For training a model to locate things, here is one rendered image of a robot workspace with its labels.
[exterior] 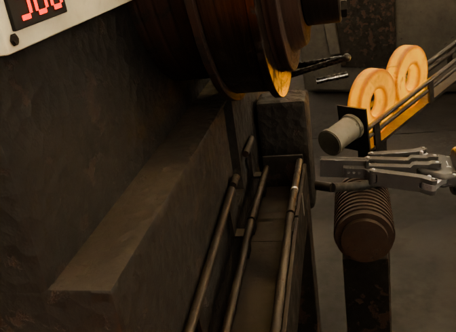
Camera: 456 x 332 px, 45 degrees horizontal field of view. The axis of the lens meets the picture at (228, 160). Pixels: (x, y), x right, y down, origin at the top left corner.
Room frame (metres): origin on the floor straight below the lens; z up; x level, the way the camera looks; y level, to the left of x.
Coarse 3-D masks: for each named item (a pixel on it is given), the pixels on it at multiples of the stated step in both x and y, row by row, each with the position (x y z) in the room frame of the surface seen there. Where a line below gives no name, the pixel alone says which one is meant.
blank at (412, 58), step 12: (408, 48) 1.28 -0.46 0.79; (420, 48) 1.31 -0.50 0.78; (396, 60) 1.26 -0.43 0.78; (408, 60) 1.27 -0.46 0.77; (420, 60) 1.31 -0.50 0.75; (396, 72) 1.24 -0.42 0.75; (408, 72) 1.33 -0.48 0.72; (420, 72) 1.31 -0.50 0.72; (396, 84) 1.24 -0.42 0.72; (408, 84) 1.32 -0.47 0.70; (420, 84) 1.31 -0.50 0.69; (396, 96) 1.24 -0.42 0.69; (408, 108) 1.28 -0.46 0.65
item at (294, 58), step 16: (272, 0) 0.63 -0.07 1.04; (288, 0) 0.66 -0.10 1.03; (272, 16) 0.64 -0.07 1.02; (288, 16) 0.67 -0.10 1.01; (272, 32) 0.65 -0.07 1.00; (288, 32) 0.69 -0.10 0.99; (304, 32) 0.72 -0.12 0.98; (272, 48) 0.67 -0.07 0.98; (288, 48) 0.71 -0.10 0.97; (288, 64) 0.70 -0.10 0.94
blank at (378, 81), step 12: (372, 72) 1.18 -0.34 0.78; (384, 72) 1.21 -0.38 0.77; (360, 84) 1.16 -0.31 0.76; (372, 84) 1.17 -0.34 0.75; (384, 84) 1.20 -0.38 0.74; (360, 96) 1.14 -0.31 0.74; (384, 96) 1.21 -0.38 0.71; (372, 108) 1.23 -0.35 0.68; (384, 108) 1.20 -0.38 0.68; (372, 120) 1.17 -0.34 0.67; (384, 120) 1.20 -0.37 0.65
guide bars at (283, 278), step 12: (300, 168) 0.88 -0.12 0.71; (300, 180) 0.88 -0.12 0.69; (288, 204) 0.76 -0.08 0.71; (288, 216) 0.72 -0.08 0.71; (288, 228) 0.69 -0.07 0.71; (288, 240) 0.67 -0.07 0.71; (288, 252) 0.64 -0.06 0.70; (288, 264) 0.64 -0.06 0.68; (276, 288) 0.58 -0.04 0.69; (276, 300) 0.56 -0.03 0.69; (276, 312) 0.54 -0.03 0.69; (276, 324) 0.52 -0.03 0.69
